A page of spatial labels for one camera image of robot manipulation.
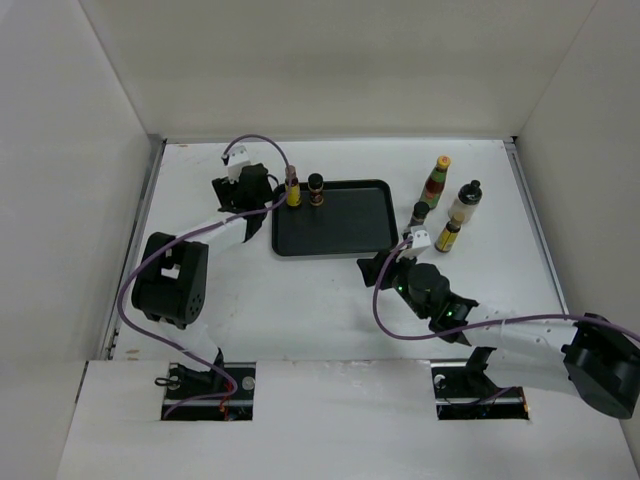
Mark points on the right aluminium table rail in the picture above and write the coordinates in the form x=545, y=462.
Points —
x=534, y=221

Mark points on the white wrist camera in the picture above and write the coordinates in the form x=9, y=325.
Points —
x=235, y=160
x=418, y=241

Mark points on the tall green sauce bottle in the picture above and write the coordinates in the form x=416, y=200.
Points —
x=435, y=183

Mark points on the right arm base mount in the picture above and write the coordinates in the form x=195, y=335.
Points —
x=463, y=391

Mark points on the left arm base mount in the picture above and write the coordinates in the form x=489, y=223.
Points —
x=190, y=395

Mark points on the black plastic tray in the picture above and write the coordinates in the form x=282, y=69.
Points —
x=356, y=217

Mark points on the small dark spice jar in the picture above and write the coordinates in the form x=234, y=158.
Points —
x=420, y=211

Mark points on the aluminium table rail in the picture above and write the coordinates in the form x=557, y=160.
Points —
x=111, y=321
x=534, y=221

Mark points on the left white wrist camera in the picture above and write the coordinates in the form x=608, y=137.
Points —
x=235, y=160

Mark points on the small brown spice jar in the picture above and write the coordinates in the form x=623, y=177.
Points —
x=315, y=187

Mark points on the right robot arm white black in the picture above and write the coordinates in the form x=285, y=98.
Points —
x=580, y=355

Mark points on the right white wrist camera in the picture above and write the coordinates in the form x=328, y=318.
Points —
x=418, y=241

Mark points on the left aluminium table rail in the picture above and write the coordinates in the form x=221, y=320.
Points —
x=111, y=321

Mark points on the white shaker black cap right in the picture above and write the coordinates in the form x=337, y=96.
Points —
x=466, y=200

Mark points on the small yellow-label bottle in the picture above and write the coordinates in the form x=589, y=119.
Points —
x=449, y=234
x=292, y=188

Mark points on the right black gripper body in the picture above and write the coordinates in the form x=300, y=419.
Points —
x=396, y=275

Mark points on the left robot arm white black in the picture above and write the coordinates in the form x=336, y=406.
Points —
x=171, y=289

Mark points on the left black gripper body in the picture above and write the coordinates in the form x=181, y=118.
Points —
x=227, y=190

